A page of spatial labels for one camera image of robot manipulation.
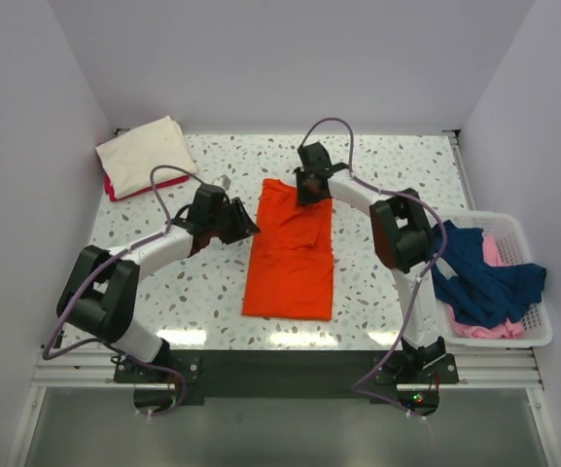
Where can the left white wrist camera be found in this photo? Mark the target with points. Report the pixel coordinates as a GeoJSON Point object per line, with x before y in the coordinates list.
{"type": "Point", "coordinates": [223, 182]}

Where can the navy blue t-shirt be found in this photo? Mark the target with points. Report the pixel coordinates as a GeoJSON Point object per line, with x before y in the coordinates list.
{"type": "Point", "coordinates": [513, 289]}

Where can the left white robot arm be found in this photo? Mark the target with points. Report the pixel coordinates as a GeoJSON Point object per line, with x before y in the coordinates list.
{"type": "Point", "coordinates": [100, 295]}

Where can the folded magenta t-shirt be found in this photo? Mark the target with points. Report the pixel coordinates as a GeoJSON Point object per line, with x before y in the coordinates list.
{"type": "Point", "coordinates": [158, 187]}

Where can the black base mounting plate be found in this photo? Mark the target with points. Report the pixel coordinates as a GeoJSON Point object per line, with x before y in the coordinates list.
{"type": "Point", "coordinates": [194, 376]}

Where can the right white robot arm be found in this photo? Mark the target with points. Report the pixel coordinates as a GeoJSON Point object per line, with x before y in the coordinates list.
{"type": "Point", "coordinates": [403, 241]}

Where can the pink t-shirt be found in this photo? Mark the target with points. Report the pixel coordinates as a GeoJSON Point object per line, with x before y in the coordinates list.
{"type": "Point", "coordinates": [492, 325]}

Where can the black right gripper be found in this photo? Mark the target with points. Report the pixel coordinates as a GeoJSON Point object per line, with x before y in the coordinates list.
{"type": "Point", "coordinates": [302, 197]}

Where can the orange t-shirt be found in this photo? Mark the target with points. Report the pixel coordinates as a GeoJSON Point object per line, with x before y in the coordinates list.
{"type": "Point", "coordinates": [290, 271]}

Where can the white perforated laundry basket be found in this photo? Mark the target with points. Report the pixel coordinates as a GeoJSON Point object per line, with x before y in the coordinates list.
{"type": "Point", "coordinates": [513, 247]}

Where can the folded cream t-shirt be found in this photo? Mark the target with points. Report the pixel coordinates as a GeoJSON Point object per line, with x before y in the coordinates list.
{"type": "Point", "coordinates": [128, 159]}

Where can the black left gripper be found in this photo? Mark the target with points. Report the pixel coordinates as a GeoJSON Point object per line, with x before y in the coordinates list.
{"type": "Point", "coordinates": [243, 226]}

